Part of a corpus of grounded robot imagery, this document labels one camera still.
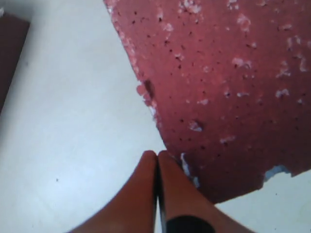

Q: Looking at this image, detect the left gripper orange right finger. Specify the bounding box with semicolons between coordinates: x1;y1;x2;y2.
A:
158;150;252;233

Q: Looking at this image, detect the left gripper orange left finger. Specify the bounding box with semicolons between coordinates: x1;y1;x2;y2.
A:
71;150;157;233

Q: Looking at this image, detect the speckled chipped red brick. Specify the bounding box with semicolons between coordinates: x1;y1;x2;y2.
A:
105;0;311;203

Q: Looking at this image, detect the lone red brick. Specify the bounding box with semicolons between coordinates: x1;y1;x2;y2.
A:
0;12;30;108

